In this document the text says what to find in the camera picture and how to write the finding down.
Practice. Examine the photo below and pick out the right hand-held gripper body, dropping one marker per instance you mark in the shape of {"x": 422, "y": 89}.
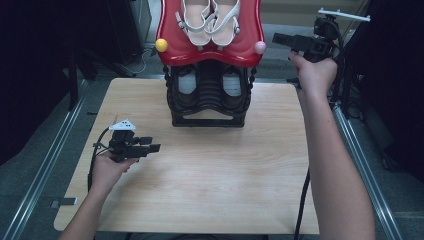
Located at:
{"x": 316, "y": 43}

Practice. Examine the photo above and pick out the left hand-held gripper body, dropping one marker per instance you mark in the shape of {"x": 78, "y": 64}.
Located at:
{"x": 125, "y": 146}

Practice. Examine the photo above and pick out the red and black shoe rack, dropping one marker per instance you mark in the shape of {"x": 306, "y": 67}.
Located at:
{"x": 246, "y": 40}

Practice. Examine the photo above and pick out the white slingback heel shoe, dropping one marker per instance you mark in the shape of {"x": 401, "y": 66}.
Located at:
{"x": 196, "y": 23}
{"x": 225, "y": 23}

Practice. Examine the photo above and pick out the black leather shoe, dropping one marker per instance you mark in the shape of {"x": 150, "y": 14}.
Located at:
{"x": 233, "y": 85}
{"x": 186, "y": 85}

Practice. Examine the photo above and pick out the person's left hand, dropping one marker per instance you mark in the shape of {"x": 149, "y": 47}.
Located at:
{"x": 108, "y": 173}

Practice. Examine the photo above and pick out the person's right hand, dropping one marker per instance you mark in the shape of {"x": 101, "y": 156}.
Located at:
{"x": 315, "y": 75}

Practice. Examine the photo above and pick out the black metal stand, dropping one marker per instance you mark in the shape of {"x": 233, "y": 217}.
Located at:
{"x": 75, "y": 83}

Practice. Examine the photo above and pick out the dark cabinet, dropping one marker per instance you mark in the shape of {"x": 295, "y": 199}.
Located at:
{"x": 128, "y": 30}

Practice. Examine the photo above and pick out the metal floor rail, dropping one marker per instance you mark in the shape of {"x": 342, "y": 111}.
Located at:
{"x": 376, "y": 186}
{"x": 43, "y": 166}

